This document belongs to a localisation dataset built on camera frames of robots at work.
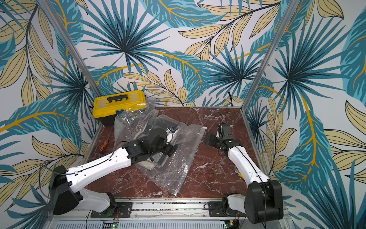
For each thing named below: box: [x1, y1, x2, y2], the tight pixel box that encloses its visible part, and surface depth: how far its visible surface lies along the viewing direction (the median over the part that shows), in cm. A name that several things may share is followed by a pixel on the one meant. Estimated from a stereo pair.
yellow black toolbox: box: [92, 90, 147, 127], surface depth 100 cm
